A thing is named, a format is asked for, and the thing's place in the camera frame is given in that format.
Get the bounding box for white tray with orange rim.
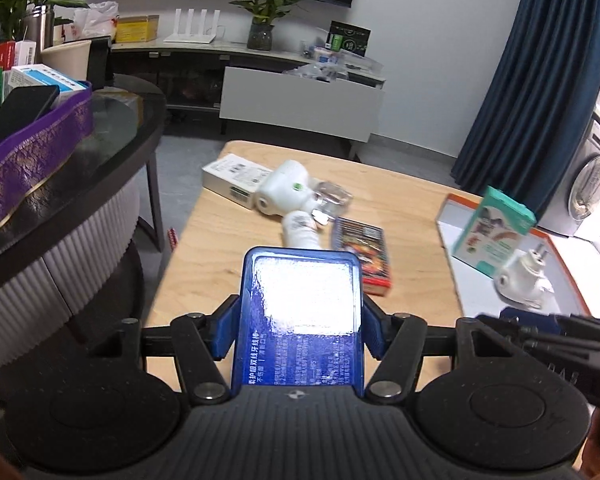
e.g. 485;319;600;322
435;192;600;322

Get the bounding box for round black glass table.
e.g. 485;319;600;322
0;74;167;401

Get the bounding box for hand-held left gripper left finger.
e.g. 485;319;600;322
87;295;241;407

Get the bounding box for white plastic bag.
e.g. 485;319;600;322
72;1;119;41

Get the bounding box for white router with antennas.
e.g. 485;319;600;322
163;8;221;44

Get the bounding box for white and blue box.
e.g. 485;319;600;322
11;64;87;108

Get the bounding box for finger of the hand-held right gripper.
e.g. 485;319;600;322
475;307;600;352

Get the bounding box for small white bottle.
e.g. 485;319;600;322
281;210;326;251

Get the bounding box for flat white cardboard box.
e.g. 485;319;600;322
201;155;273;211

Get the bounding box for clear plastic case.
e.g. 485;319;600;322
310;180;353;224

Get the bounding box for steel thermos flask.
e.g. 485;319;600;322
24;5;56;63

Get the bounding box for pile of clear plastic packets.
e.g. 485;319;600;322
282;45;383;83

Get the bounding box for low white television cabinet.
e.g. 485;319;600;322
110;40;387;161

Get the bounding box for blue rectangular box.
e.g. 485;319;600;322
230;246;366;401

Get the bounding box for white handheld device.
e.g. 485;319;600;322
254;159;315;217

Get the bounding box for green plant in glass vase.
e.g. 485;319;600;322
230;0;306;52

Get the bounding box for black flat tablet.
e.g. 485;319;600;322
0;85;61;158

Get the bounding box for white washing machine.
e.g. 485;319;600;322
537;110;600;241

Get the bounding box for yellow box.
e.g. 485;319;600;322
115;15;160;43

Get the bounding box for colourful printed box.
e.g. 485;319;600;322
330;217;393;297

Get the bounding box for teal and white carton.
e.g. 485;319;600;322
452;186;537;279

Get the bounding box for black upright box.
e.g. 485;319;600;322
87;37;113;91

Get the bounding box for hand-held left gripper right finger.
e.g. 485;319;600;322
362;297;518;407

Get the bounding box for dark blue curtain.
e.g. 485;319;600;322
452;0;600;196

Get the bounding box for black and green box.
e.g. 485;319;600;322
326;21;371;56

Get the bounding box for beige waste bin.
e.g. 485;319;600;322
41;40;92;83

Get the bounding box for white plug adapter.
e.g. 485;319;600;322
495;242;556;311

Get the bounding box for purple gold-patterned cloth box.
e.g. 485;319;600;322
0;91;95;241

